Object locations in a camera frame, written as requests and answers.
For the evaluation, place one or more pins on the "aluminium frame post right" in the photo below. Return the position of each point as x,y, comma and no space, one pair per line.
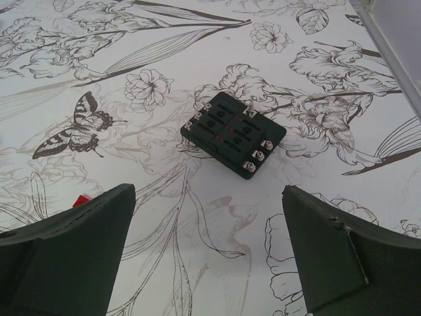
394,27

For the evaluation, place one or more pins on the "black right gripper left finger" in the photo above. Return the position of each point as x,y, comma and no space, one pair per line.
67,264

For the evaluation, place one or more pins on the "black fuse box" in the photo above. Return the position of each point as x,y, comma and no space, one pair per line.
240,139

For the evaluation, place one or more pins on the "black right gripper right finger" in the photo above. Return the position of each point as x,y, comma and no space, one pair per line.
347,265

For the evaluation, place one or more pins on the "red blade fuse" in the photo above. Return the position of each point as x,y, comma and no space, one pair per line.
81,200

